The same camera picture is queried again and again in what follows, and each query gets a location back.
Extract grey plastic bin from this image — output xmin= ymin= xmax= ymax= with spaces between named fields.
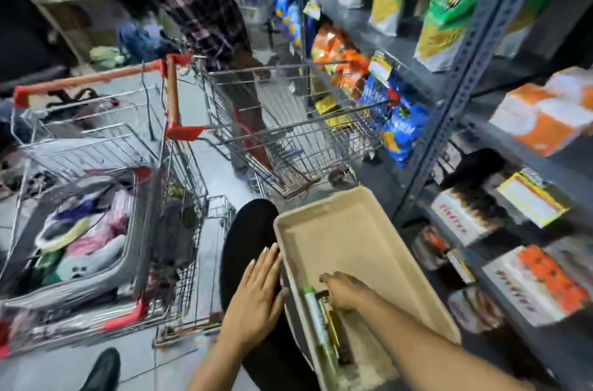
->
xmin=0 ymin=168 xmax=154 ymax=313

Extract gold brown packet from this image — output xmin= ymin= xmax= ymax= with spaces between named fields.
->
xmin=316 ymin=291 xmax=356 ymax=367

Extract white orange box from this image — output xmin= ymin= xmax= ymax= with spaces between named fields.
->
xmin=482 ymin=244 xmax=593 ymax=328

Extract row of blue snack packets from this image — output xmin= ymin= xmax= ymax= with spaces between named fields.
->
xmin=358 ymin=75 xmax=432 ymax=168

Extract grey metal shelf rack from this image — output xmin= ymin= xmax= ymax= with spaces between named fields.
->
xmin=259 ymin=0 xmax=593 ymax=391

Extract white brown box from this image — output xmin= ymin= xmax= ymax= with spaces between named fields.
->
xmin=430 ymin=182 xmax=508 ymax=247

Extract shopping cart with red handle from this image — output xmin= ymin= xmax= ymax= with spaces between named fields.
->
xmin=0 ymin=53 xmax=237 ymax=360

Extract yellow snack packet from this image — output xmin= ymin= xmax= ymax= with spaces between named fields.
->
xmin=314 ymin=96 xmax=354 ymax=128

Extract person's left hand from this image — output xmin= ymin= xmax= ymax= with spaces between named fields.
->
xmin=221 ymin=243 xmax=289 ymax=351

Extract row of orange snack packets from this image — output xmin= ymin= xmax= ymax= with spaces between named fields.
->
xmin=310 ymin=24 xmax=372 ymax=101

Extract person's left forearm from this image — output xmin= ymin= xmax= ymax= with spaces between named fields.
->
xmin=187 ymin=338 xmax=253 ymax=391

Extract blue yellow snack packets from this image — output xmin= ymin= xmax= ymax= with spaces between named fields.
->
xmin=273 ymin=0 xmax=305 ymax=50

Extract beige plastic tray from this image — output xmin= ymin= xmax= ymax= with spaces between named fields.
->
xmin=273 ymin=186 xmax=462 ymax=391

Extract stack of white orange boxes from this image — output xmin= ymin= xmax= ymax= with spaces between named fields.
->
xmin=488 ymin=66 xmax=593 ymax=158

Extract person's black trouser leg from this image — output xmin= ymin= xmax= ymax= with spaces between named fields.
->
xmin=219 ymin=198 xmax=321 ymax=391

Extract round wrapped package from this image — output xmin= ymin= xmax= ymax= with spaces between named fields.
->
xmin=411 ymin=224 xmax=451 ymax=272
xmin=448 ymin=286 xmax=505 ymax=336

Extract person's black shoe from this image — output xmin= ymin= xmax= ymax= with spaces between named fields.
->
xmin=78 ymin=347 xmax=121 ymax=391

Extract pile of colourful clothes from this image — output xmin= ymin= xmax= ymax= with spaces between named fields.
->
xmin=29 ymin=185 xmax=135 ymax=285

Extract person's right hand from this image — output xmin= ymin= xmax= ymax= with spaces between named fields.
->
xmin=319 ymin=272 xmax=378 ymax=313

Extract green white tube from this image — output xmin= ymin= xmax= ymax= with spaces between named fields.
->
xmin=301 ymin=286 xmax=342 ymax=391

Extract person's right forearm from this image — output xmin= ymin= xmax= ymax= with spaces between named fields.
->
xmin=356 ymin=293 xmax=534 ymax=391

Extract empty metal shopping cart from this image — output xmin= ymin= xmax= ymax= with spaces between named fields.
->
xmin=198 ymin=60 xmax=401 ymax=202

